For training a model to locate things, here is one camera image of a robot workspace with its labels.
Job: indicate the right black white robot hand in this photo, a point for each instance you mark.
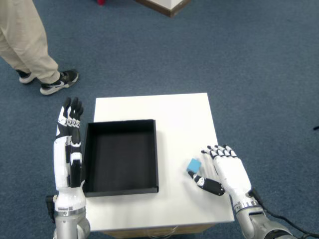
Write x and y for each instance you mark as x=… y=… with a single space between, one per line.
x=231 y=174

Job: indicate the black white sneaker with swoosh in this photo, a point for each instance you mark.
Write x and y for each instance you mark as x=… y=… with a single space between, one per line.
x=58 y=83

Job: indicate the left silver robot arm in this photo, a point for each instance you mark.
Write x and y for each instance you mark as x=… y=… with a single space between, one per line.
x=67 y=226

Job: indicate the white platform with brown edge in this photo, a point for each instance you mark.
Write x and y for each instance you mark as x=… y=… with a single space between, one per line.
x=170 y=5

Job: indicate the beige trousers of person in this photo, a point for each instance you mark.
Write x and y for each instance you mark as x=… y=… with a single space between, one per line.
x=22 y=37

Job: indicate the red object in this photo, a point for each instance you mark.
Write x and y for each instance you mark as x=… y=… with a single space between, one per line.
x=101 y=2

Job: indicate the white top wooden table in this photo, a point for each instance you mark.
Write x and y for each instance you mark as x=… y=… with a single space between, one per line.
x=174 y=119

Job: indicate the blue cube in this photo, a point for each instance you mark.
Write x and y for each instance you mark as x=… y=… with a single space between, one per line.
x=194 y=165

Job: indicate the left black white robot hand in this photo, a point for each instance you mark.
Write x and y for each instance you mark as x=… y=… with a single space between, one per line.
x=61 y=164

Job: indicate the black open box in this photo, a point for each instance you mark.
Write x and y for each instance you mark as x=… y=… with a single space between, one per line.
x=122 y=159

